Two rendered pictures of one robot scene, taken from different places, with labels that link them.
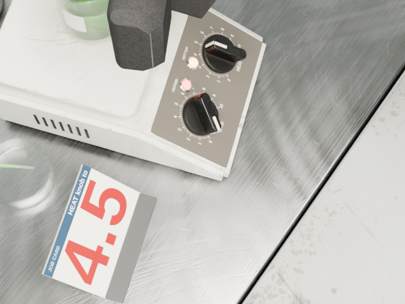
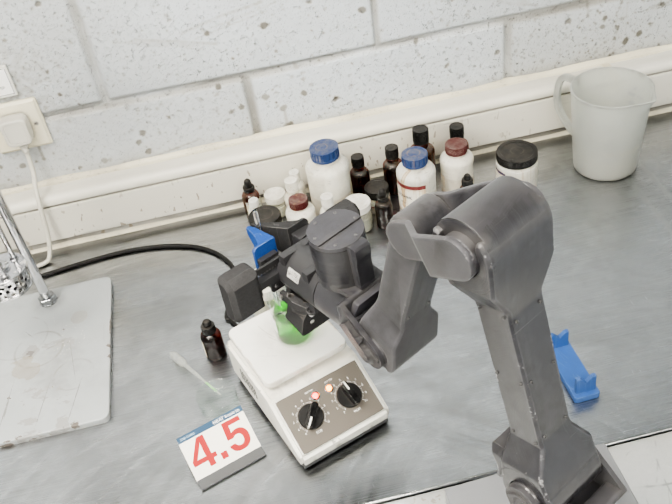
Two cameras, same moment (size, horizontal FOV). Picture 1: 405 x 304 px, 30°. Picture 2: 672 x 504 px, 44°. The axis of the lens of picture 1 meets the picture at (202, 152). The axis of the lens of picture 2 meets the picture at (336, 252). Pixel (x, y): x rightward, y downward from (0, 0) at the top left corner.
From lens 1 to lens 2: 0.64 m
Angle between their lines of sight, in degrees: 41
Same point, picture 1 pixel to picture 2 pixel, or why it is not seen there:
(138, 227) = (244, 461)
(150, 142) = (272, 409)
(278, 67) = (391, 434)
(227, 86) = (340, 414)
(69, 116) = (249, 374)
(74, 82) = (258, 356)
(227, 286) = not seen: outside the picture
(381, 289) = not seen: outside the picture
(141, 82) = (286, 373)
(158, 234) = (250, 472)
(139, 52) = (228, 305)
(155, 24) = (230, 290)
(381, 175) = not seen: outside the picture
